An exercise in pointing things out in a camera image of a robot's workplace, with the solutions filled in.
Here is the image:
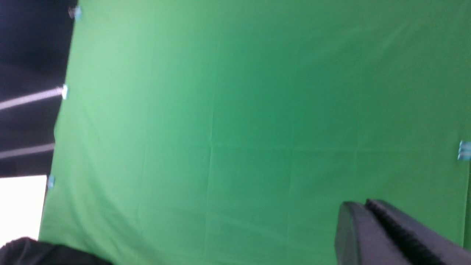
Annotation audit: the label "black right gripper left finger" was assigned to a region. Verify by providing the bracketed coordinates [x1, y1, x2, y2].
[334, 201, 410, 265]

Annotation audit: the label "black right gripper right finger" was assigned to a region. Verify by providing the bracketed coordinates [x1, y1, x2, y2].
[365, 199, 470, 265]

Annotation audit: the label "gray long-sleeve shirt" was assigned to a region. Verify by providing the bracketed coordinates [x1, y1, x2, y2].
[0, 237, 113, 265]

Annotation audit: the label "teal binder clip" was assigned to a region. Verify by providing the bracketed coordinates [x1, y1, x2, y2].
[47, 176, 55, 189]
[61, 84, 69, 100]
[457, 141, 471, 161]
[68, 6, 82, 21]

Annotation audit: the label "green backdrop cloth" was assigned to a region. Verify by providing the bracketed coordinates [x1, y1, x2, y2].
[39, 0, 471, 265]

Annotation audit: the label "teal binder clip lower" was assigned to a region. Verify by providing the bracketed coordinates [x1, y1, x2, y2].
[47, 176, 55, 189]

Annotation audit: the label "teal binder clip middle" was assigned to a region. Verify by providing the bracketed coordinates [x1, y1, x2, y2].
[61, 84, 69, 100]

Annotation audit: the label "teal binder clip upper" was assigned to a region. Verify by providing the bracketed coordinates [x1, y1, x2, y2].
[68, 6, 82, 21]

